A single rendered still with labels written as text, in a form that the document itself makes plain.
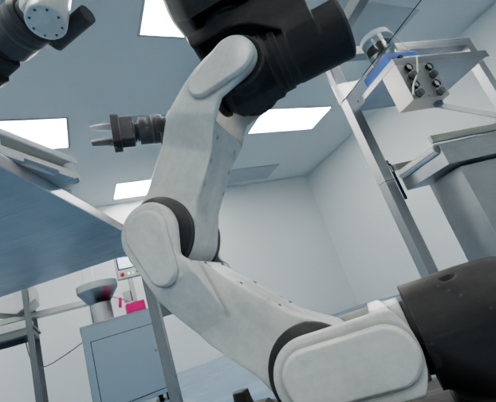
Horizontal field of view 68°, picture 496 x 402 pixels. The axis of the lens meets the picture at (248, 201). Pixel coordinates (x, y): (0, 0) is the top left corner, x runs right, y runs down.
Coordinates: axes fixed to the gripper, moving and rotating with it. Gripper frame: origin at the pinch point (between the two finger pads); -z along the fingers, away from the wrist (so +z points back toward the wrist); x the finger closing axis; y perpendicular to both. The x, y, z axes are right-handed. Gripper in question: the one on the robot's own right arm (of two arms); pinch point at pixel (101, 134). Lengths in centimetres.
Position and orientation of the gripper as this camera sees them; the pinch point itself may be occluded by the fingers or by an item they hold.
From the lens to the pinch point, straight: 120.2
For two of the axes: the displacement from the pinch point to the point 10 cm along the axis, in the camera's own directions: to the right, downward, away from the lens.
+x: 2.5, 9.1, -3.3
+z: 9.5, -1.5, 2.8
